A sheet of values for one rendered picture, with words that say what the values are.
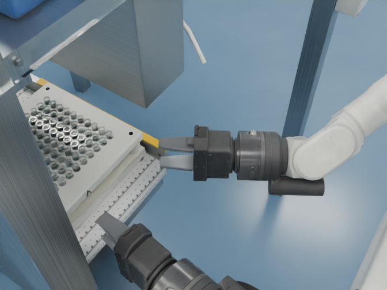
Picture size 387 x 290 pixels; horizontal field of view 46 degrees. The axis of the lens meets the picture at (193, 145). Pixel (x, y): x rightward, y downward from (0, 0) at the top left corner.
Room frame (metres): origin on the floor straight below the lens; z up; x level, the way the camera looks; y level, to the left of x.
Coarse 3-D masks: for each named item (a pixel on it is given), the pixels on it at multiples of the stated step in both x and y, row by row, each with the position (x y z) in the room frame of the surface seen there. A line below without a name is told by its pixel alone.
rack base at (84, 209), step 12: (132, 156) 0.53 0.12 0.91; (144, 156) 0.54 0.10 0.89; (120, 168) 0.50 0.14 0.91; (132, 168) 0.51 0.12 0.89; (108, 180) 0.47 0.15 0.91; (120, 180) 0.48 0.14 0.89; (96, 192) 0.44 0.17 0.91; (108, 192) 0.45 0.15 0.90; (84, 204) 0.42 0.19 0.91; (96, 204) 0.43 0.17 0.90; (72, 216) 0.39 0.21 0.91; (84, 216) 0.40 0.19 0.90
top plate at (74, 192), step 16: (32, 96) 0.64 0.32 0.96; (48, 96) 0.64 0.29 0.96; (64, 96) 0.64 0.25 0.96; (80, 112) 0.60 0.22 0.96; (96, 112) 0.60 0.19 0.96; (112, 128) 0.55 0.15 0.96; (128, 128) 0.55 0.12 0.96; (48, 144) 0.52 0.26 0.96; (64, 144) 0.52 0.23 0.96; (80, 144) 0.52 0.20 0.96; (112, 144) 0.52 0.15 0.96; (128, 144) 0.52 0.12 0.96; (96, 160) 0.48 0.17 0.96; (112, 160) 0.48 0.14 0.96; (64, 176) 0.45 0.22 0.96; (80, 176) 0.45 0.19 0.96; (96, 176) 0.45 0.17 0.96; (64, 192) 0.41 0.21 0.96; (80, 192) 0.41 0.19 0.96; (64, 208) 0.38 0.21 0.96
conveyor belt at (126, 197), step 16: (144, 160) 0.54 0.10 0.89; (128, 176) 0.50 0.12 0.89; (144, 176) 0.50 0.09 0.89; (160, 176) 0.51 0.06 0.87; (112, 192) 0.46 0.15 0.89; (128, 192) 0.46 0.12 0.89; (144, 192) 0.47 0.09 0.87; (96, 208) 0.43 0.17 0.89; (112, 208) 0.43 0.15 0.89; (128, 208) 0.43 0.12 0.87; (96, 224) 0.39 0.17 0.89; (80, 240) 0.36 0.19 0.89; (96, 240) 0.37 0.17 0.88
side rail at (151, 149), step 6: (36, 78) 0.73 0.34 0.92; (30, 84) 0.73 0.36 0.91; (36, 84) 0.72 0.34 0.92; (36, 90) 0.72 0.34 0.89; (144, 144) 0.55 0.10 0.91; (150, 144) 0.55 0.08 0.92; (150, 150) 0.55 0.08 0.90; (156, 150) 0.54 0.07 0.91; (156, 156) 0.54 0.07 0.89; (162, 156) 0.53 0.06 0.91
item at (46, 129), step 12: (48, 108) 0.60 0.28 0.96; (36, 120) 0.57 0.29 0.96; (48, 120) 0.57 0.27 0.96; (60, 120) 0.57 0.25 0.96; (36, 132) 0.54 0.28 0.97; (48, 132) 0.54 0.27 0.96; (60, 132) 0.54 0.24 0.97; (72, 132) 0.54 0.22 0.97; (96, 132) 0.54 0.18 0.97; (60, 144) 0.51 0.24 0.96; (72, 144) 0.51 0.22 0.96; (60, 156) 0.49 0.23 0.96; (72, 156) 0.48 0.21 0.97; (48, 168) 0.46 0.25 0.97; (60, 168) 0.46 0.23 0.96
